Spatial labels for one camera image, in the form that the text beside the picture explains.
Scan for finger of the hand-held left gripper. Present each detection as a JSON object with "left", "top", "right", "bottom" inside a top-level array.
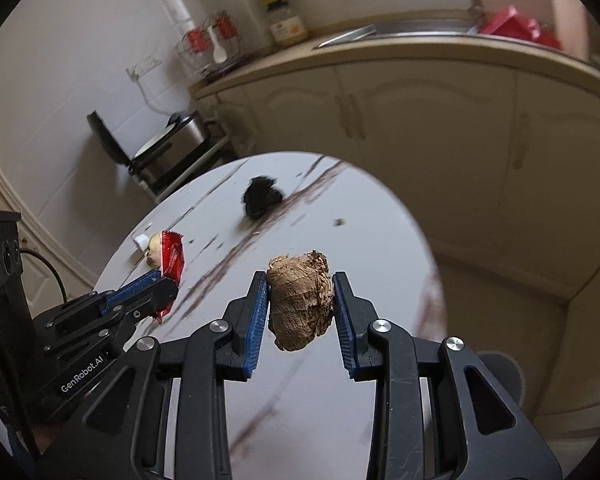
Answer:
[
  {"left": 45, "top": 277, "right": 180, "bottom": 356},
  {"left": 32, "top": 270, "right": 161, "bottom": 333}
]

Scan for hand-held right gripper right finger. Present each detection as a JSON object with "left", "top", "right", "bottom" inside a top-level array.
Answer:
[{"left": 331, "top": 271, "right": 563, "bottom": 480}]

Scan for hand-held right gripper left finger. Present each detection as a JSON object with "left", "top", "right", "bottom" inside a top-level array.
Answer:
[{"left": 50, "top": 271, "right": 271, "bottom": 480}]

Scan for red foil wrapper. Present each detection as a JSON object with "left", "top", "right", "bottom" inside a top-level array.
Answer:
[{"left": 152, "top": 230, "right": 186, "bottom": 322}]

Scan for brown ginger piece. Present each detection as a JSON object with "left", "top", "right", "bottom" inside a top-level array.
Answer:
[{"left": 266, "top": 249, "right": 331, "bottom": 352}]

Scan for dark trash bin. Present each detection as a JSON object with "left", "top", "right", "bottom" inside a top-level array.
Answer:
[{"left": 472, "top": 350, "right": 526, "bottom": 411}]

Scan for small pale ginger piece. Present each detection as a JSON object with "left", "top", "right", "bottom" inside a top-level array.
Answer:
[{"left": 145, "top": 234, "right": 165, "bottom": 267}]

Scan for black crumpled lump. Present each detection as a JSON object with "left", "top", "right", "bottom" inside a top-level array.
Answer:
[{"left": 241, "top": 176, "right": 285, "bottom": 220}]

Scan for white storage cart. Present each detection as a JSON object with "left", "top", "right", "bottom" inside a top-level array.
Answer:
[{"left": 130, "top": 135, "right": 241, "bottom": 203}]

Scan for steel rice cooker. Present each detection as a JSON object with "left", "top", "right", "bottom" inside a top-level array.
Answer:
[{"left": 86, "top": 110, "right": 210, "bottom": 188}]

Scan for cream kitchen cabinets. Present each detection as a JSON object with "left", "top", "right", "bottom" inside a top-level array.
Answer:
[{"left": 195, "top": 57, "right": 600, "bottom": 426}]

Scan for white rice spoon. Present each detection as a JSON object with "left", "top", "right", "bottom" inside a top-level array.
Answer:
[{"left": 207, "top": 26, "right": 228, "bottom": 65}]

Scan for beige kitchen countertop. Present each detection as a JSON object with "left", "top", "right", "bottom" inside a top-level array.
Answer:
[{"left": 190, "top": 12, "right": 600, "bottom": 96}]

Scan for clear jar white label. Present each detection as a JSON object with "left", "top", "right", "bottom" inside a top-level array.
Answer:
[{"left": 269, "top": 4, "right": 310, "bottom": 46}]

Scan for red plastic basin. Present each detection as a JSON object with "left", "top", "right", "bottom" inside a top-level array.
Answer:
[{"left": 477, "top": 5, "right": 563, "bottom": 51}]

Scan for wooden cutting board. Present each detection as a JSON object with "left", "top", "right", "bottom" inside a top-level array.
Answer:
[{"left": 547, "top": 0, "right": 593, "bottom": 61}]

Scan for black cable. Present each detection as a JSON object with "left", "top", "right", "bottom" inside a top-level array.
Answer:
[{"left": 17, "top": 247, "right": 68, "bottom": 306}]

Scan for white power cord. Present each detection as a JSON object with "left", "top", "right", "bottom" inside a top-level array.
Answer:
[{"left": 139, "top": 77, "right": 178, "bottom": 116}]

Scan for wall power outlet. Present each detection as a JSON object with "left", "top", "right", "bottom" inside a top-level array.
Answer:
[{"left": 126, "top": 56, "right": 163, "bottom": 81}]

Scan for wire cutlery rack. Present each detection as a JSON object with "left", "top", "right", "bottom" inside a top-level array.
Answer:
[{"left": 174, "top": 10, "right": 255, "bottom": 81}]

